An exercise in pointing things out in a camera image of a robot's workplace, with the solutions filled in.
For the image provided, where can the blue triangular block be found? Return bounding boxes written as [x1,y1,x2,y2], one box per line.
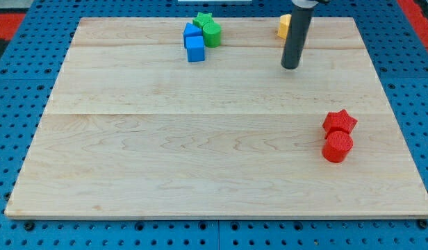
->
[183,23,202,49]

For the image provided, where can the blue cube block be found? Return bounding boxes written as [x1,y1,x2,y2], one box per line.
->
[186,36,205,63]

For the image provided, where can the green star block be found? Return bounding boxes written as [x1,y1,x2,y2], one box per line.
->
[192,12,213,28]

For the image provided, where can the green cylinder block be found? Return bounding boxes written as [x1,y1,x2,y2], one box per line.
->
[202,22,222,48]

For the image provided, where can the red star block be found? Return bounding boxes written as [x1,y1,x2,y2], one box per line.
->
[322,109,358,138]

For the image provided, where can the yellow block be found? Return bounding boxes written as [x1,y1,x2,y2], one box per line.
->
[277,14,292,39]

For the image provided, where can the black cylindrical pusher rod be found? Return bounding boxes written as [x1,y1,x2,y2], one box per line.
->
[281,5,314,69]

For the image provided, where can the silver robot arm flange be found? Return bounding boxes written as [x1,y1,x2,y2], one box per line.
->
[292,0,331,8]

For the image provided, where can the red cylinder block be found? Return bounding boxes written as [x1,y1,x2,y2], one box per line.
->
[322,131,354,163]

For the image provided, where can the light wooden board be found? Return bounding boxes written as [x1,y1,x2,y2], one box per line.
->
[5,17,428,220]

